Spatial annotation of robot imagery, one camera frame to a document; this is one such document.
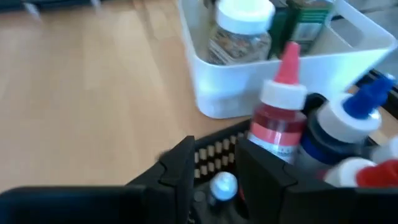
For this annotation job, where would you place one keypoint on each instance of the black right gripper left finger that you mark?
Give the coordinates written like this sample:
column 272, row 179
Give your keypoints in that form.
column 174, row 186

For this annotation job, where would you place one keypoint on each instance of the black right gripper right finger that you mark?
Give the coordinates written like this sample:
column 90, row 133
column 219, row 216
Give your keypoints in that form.
column 267, row 193

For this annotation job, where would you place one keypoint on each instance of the purple dropper bottle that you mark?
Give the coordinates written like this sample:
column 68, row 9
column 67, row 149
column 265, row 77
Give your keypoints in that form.
column 223, row 186

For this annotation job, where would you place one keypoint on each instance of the black slotted plastic basket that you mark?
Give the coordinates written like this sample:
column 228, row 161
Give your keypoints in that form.
column 214, row 155

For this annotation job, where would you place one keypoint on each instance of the pink food colouring bottle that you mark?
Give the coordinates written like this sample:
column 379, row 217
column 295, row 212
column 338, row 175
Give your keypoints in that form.
column 276, row 124

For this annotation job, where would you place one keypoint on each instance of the blue-capped small bottle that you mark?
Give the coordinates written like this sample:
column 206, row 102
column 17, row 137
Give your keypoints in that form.
column 339, row 124

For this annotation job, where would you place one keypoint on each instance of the white plastic bin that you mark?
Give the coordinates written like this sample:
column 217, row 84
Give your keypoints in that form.
column 248, row 90

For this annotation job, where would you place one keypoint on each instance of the red food colouring bottle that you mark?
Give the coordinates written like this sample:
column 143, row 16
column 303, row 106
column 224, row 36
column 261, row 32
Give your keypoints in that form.
column 379, row 174

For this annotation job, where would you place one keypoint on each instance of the white-lidded seasoning jar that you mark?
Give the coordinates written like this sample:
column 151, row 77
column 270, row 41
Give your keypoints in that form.
column 239, row 43

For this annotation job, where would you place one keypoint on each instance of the black aluminium rig frame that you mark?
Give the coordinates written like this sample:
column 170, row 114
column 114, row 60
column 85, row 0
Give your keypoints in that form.
column 46, row 2

